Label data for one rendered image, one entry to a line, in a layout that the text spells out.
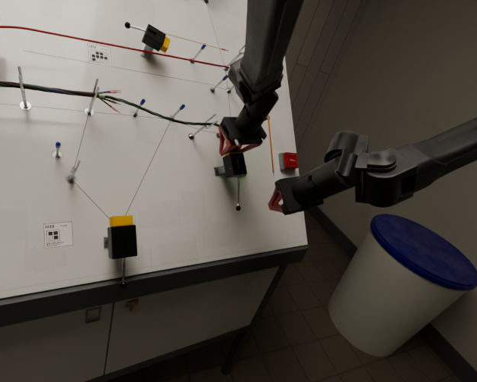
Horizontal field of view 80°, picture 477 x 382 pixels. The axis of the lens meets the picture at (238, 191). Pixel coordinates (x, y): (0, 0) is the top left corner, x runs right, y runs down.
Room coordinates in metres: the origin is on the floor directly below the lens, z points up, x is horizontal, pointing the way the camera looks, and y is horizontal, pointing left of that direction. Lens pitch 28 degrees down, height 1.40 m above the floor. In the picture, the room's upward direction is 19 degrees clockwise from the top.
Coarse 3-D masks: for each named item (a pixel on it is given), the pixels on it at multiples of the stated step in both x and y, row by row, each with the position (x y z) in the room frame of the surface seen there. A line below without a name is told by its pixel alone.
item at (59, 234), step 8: (48, 224) 0.41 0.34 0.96; (56, 224) 0.42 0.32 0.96; (64, 224) 0.43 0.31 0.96; (72, 224) 0.44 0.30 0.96; (48, 232) 0.40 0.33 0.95; (56, 232) 0.41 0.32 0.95; (64, 232) 0.42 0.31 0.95; (72, 232) 0.43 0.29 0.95; (48, 240) 0.40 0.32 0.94; (56, 240) 0.40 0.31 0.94; (64, 240) 0.41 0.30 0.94; (72, 240) 0.42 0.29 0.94; (48, 248) 0.39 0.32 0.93
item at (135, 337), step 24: (192, 288) 0.59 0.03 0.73; (216, 288) 0.64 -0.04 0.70; (240, 288) 0.71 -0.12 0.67; (264, 288) 0.78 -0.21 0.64; (120, 312) 0.47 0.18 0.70; (144, 312) 0.51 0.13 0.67; (168, 312) 0.55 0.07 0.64; (192, 312) 0.61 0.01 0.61; (216, 312) 0.67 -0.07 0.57; (240, 312) 0.74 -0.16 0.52; (120, 336) 0.47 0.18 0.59; (144, 336) 0.52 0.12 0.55; (168, 336) 0.57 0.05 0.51; (192, 336) 0.63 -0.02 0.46; (216, 336) 0.70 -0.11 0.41; (120, 360) 0.48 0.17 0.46; (144, 360) 0.53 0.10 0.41
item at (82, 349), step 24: (72, 312) 0.40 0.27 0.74; (96, 312) 0.44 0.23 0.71; (0, 336) 0.31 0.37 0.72; (24, 336) 0.34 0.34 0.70; (48, 336) 0.37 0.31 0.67; (72, 336) 0.40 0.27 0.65; (96, 336) 0.43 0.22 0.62; (0, 360) 0.31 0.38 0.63; (24, 360) 0.34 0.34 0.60; (48, 360) 0.37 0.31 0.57; (72, 360) 0.40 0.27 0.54; (96, 360) 0.44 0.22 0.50
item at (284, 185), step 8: (304, 176) 0.49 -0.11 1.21; (280, 184) 0.49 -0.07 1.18; (288, 184) 0.50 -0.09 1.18; (296, 184) 0.49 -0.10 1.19; (304, 184) 0.48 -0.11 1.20; (312, 184) 0.46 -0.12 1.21; (288, 192) 0.49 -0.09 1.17; (296, 192) 0.48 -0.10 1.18; (304, 192) 0.47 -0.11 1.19; (312, 192) 0.46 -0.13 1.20; (288, 200) 0.47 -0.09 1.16; (296, 200) 0.48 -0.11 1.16; (304, 200) 0.48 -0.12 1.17; (312, 200) 0.47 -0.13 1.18; (320, 200) 0.48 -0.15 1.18; (288, 208) 0.46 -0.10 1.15; (296, 208) 0.47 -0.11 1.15; (304, 208) 0.49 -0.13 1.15
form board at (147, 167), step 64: (0, 0) 0.61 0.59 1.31; (64, 0) 0.70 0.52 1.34; (128, 0) 0.82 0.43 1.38; (192, 0) 0.97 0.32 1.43; (0, 64) 0.54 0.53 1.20; (64, 64) 0.62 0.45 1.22; (128, 64) 0.72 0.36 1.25; (192, 64) 0.85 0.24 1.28; (0, 128) 0.47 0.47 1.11; (64, 128) 0.54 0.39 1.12; (128, 128) 0.63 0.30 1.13; (192, 128) 0.74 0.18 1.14; (0, 192) 0.40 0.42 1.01; (64, 192) 0.47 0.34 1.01; (128, 192) 0.54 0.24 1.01; (192, 192) 0.64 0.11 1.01; (256, 192) 0.77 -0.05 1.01; (0, 256) 0.34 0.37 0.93; (64, 256) 0.39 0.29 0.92; (192, 256) 0.55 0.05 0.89
